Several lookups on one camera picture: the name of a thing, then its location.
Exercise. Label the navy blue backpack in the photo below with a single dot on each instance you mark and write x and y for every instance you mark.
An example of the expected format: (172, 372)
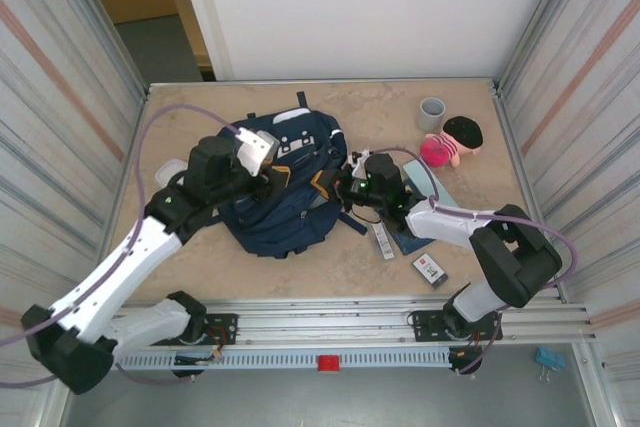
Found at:
(295, 217)

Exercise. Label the aluminium frame post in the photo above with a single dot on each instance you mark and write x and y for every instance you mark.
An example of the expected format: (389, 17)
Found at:
(545, 12)
(100, 17)

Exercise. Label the blue book yellow title label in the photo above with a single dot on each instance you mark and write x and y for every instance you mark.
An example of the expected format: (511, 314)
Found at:
(407, 243)

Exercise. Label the white square plastic container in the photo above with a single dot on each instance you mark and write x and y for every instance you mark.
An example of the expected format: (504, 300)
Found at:
(167, 172)

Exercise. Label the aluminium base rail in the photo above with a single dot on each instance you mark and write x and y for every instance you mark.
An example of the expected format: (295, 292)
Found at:
(325, 319)

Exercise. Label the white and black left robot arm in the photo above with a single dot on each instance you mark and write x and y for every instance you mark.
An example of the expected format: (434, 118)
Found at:
(100, 287)

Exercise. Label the small black box red label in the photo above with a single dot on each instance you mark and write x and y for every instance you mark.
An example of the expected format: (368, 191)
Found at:
(430, 271)

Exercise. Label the pink plush doll black hair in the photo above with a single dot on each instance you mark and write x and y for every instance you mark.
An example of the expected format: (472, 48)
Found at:
(440, 149)

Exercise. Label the white door frame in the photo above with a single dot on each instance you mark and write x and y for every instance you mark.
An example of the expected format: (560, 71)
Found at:
(200, 7)

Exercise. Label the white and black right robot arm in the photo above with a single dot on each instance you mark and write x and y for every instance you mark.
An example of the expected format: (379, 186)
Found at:
(440, 222)

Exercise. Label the small red block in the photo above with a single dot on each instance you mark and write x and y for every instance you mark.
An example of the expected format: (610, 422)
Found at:
(329, 363)

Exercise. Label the grey plastic cup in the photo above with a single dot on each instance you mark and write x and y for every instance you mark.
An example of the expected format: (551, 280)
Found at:
(431, 117)

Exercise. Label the blue binder clip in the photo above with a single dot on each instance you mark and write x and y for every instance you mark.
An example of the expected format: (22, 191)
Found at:
(550, 357)

